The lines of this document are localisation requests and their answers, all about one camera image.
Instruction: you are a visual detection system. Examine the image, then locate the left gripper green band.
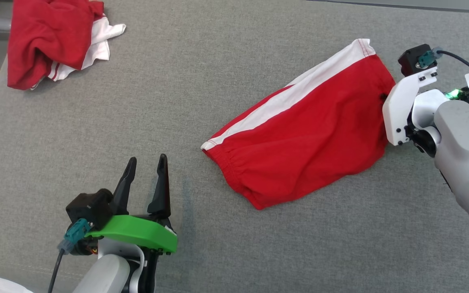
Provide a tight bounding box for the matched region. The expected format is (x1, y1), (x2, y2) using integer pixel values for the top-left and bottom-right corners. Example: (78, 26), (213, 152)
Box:
(85, 153), (178, 255)

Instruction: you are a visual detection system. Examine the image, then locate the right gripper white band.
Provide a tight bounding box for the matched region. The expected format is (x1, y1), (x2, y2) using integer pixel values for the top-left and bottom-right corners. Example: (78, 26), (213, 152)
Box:
(380, 67), (438, 146)

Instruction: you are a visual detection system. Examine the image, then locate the red shorts white stripe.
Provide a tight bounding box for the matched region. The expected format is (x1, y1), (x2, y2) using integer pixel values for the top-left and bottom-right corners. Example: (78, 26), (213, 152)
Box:
(201, 38), (397, 210)

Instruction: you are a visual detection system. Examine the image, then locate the red white basketball jersey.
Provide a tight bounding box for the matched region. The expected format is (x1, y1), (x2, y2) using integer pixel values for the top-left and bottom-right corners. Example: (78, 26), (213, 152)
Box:
(7, 0), (127, 90)

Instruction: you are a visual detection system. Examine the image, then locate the right black cable teal plug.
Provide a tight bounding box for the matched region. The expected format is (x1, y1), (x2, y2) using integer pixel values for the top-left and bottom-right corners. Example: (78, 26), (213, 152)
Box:
(418, 47), (469, 293)

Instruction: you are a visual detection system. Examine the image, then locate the black cable teal plug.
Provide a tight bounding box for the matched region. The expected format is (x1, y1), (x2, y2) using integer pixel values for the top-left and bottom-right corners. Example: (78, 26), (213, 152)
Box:
(418, 47), (469, 293)
(47, 218), (91, 293)

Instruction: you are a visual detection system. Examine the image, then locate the left black cable teal plug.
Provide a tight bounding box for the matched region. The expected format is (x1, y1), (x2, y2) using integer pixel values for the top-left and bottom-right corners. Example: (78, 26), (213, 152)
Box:
(47, 218), (91, 293)

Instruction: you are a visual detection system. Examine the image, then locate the white blank cable tag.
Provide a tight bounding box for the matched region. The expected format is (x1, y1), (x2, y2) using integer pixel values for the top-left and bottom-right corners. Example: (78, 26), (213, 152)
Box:
(0, 275), (33, 293)

